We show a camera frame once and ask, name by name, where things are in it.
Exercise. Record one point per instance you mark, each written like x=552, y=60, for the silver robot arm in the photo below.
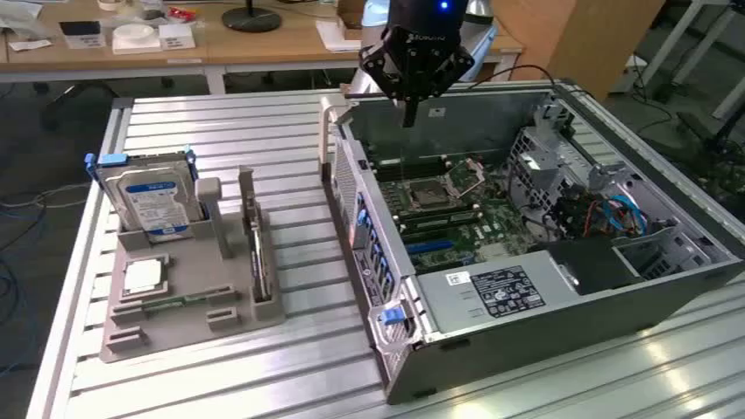
x=372, y=11

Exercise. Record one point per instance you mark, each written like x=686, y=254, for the silver CPU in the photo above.
x=143, y=276

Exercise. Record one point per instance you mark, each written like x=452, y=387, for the white paper label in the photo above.
x=30, y=44

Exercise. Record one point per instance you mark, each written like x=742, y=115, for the metal disk bay cage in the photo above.
x=539, y=174

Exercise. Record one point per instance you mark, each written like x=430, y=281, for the metal socket cover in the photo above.
x=468, y=172

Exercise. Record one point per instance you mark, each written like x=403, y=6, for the cardboard box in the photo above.
x=351, y=13

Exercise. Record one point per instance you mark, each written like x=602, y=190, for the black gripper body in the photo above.
x=426, y=22

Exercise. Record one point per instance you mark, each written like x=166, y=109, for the wooden desk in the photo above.
x=262, y=43

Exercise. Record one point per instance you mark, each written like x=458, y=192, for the hard disk with blue caddy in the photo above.
x=154, y=205

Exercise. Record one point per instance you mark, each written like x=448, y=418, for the green graphics card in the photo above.
x=259, y=253

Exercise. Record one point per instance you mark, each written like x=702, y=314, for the white table frame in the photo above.
x=699, y=39

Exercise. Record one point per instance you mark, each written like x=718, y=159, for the grey power supply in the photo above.
x=500, y=297

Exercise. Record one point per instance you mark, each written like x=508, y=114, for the white paper stack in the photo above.
x=338, y=37

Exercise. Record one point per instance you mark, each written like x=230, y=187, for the CPU socket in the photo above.
x=431, y=194

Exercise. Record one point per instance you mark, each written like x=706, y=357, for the green motherboard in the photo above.
x=495, y=222

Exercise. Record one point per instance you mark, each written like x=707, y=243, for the grey parts rack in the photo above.
x=198, y=323

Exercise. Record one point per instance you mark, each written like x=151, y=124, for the blue expansion slot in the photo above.
x=428, y=247

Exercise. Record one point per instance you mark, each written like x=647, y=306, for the blue case latch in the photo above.
x=391, y=316

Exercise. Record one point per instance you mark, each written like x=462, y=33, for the wooden cabinet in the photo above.
x=600, y=43

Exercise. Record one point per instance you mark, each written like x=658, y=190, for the plain white box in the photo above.
x=177, y=36

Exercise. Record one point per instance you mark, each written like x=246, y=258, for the white box with black lid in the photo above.
x=83, y=34

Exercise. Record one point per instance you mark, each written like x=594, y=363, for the green RAM stick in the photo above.
x=436, y=220
x=175, y=302

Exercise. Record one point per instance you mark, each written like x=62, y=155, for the grey open PC case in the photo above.
x=524, y=349

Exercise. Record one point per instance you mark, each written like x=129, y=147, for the white box with round dish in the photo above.
x=135, y=38

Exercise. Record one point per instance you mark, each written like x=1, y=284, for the red packet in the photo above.
x=181, y=14

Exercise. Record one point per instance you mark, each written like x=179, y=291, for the black round lamp base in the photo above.
x=251, y=19

